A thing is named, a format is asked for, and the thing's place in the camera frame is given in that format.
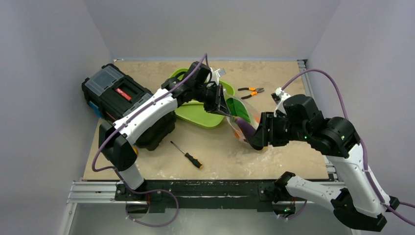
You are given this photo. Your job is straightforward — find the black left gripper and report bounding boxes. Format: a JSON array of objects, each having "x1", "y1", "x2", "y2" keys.
[{"x1": 193, "y1": 82, "x2": 231, "y2": 117}]

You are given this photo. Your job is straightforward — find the purple eggplant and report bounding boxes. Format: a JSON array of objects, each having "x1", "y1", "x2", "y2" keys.
[{"x1": 234, "y1": 117, "x2": 256, "y2": 141}]

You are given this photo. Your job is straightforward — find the clear zip top bag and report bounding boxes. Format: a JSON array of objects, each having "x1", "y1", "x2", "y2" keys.
[{"x1": 225, "y1": 94, "x2": 261, "y2": 144}]

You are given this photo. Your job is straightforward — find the green bok choy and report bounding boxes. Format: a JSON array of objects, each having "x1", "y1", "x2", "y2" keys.
[{"x1": 226, "y1": 97, "x2": 251, "y2": 122}]

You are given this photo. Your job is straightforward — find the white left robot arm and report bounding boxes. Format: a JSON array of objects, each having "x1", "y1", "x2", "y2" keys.
[{"x1": 96, "y1": 61, "x2": 231, "y2": 200}]

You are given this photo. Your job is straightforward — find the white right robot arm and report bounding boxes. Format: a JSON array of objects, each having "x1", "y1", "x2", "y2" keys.
[{"x1": 246, "y1": 94, "x2": 399, "y2": 232}]

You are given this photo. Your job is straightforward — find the green plastic tray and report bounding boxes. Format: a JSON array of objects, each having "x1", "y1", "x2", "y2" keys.
[{"x1": 175, "y1": 78, "x2": 236, "y2": 129}]

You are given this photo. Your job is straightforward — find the orange black pliers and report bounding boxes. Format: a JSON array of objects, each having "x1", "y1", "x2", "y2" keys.
[{"x1": 237, "y1": 87, "x2": 264, "y2": 99}]

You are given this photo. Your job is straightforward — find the black yellow screwdriver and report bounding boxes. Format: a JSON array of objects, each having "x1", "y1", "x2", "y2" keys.
[{"x1": 170, "y1": 141, "x2": 203, "y2": 169}]

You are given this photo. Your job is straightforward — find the black toolbox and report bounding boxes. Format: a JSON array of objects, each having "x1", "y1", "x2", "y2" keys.
[{"x1": 81, "y1": 64, "x2": 176, "y2": 151}]

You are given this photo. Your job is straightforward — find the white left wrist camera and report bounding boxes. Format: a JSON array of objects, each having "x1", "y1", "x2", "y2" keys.
[{"x1": 208, "y1": 68, "x2": 226, "y2": 84}]

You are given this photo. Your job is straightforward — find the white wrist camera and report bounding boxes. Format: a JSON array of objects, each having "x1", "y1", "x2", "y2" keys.
[
  {"x1": 208, "y1": 68, "x2": 226, "y2": 84},
  {"x1": 271, "y1": 87, "x2": 291, "y2": 117}
]

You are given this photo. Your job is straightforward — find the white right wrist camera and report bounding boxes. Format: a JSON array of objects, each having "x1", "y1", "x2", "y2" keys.
[{"x1": 271, "y1": 87, "x2": 291, "y2": 117}]

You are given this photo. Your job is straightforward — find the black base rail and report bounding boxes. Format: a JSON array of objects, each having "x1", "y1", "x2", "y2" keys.
[{"x1": 114, "y1": 179, "x2": 335, "y2": 215}]

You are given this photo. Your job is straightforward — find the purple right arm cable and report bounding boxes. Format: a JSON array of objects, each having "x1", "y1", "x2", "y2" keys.
[{"x1": 281, "y1": 69, "x2": 415, "y2": 226}]

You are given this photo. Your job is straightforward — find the aluminium frame rail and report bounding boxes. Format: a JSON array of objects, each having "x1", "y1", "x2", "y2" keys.
[{"x1": 67, "y1": 181, "x2": 117, "y2": 204}]

